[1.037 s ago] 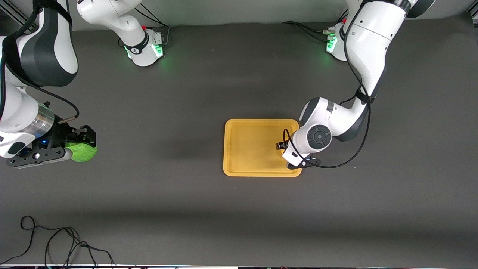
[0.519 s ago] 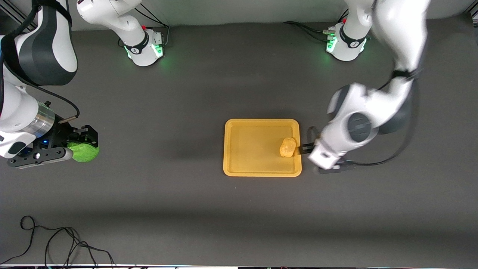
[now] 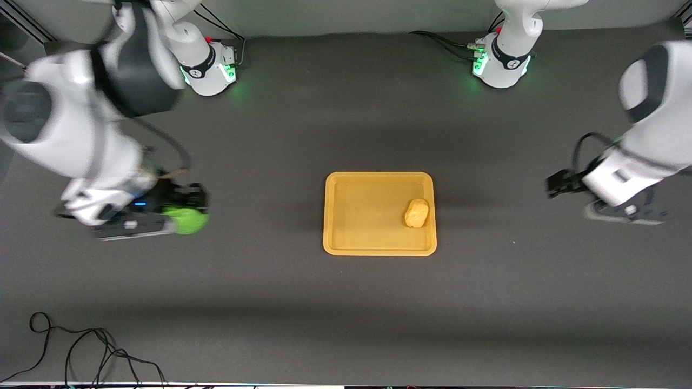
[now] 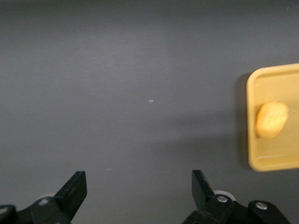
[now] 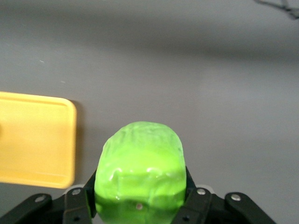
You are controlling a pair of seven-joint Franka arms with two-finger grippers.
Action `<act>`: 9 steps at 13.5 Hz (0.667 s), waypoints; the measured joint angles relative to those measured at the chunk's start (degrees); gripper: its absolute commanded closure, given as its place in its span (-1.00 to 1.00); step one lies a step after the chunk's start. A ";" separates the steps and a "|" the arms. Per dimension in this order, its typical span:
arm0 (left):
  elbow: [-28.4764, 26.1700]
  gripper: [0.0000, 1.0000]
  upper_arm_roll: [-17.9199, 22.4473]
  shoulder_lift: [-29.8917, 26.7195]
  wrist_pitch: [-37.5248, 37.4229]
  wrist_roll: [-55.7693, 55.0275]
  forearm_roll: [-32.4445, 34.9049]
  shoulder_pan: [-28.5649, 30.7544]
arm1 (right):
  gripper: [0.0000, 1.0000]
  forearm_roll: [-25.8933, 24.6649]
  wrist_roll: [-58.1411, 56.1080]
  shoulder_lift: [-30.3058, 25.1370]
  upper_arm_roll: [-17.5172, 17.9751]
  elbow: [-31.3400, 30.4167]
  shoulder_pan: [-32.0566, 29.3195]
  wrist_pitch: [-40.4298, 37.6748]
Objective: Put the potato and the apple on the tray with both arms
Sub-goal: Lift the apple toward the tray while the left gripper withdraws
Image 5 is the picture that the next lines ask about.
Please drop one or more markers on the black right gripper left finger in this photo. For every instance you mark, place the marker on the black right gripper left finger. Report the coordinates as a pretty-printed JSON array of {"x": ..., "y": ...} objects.
[{"x": 74, "y": 205}]

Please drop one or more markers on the green apple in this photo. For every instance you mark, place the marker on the green apple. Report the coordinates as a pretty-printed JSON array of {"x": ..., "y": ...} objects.
[{"x": 142, "y": 168}]

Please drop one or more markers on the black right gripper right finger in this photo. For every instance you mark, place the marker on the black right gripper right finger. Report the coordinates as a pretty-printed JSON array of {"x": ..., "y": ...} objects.
[{"x": 203, "y": 205}]

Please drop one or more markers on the yellow plastic tray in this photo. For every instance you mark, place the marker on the yellow plastic tray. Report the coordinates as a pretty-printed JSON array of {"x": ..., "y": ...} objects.
[{"x": 35, "y": 140}]

